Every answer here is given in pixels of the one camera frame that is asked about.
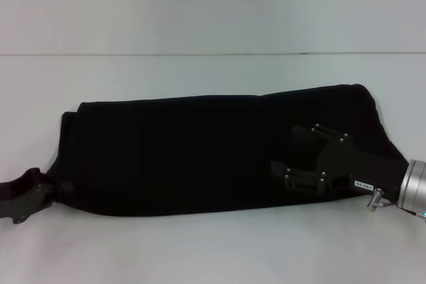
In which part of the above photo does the right arm plug with cable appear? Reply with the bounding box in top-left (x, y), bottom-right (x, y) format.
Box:
top-left (365, 189), bottom-right (402, 212)

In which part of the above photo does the black shirt with FREE print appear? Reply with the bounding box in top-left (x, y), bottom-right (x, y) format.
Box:
top-left (45, 83), bottom-right (412, 219)

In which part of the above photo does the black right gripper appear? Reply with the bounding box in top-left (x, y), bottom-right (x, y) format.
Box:
top-left (270, 123), bottom-right (411, 204)

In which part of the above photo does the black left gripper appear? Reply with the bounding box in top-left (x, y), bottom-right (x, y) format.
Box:
top-left (0, 168), bottom-right (77, 225)

